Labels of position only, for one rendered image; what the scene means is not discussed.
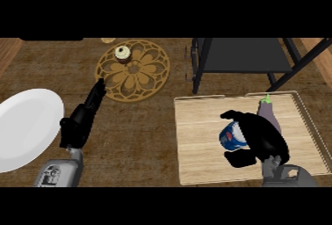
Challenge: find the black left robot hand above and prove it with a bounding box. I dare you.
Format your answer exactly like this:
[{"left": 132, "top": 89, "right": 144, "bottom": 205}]
[{"left": 58, "top": 77, "right": 107, "bottom": 149}]

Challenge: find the black tiered shelf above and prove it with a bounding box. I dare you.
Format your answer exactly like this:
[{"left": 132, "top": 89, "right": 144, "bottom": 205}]
[{"left": 188, "top": 38, "right": 332, "bottom": 95}]

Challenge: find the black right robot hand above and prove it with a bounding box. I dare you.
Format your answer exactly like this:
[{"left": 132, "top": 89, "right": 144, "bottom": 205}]
[{"left": 219, "top": 109, "right": 290, "bottom": 169}]

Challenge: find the white plate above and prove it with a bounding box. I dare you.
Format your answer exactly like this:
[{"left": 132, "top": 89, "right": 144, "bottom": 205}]
[{"left": 0, "top": 88, "right": 66, "bottom": 174}]

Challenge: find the round brown floral placemat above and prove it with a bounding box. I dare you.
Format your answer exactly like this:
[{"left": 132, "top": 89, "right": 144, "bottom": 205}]
[{"left": 94, "top": 39, "right": 170, "bottom": 104}]

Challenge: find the blue and white can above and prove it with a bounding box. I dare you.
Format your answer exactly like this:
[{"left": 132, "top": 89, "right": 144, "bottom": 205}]
[{"left": 218, "top": 120, "right": 249, "bottom": 152}]

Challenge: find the pale wooden tray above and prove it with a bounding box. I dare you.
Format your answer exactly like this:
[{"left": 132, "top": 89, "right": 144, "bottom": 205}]
[{"left": 172, "top": 91, "right": 332, "bottom": 186}]

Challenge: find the purple eggplant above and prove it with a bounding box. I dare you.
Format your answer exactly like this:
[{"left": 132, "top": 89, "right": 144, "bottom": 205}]
[{"left": 256, "top": 94, "right": 283, "bottom": 136}]

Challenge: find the cupcake with cream frosting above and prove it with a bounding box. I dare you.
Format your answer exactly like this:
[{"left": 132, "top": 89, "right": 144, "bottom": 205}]
[{"left": 111, "top": 46, "right": 132, "bottom": 64}]

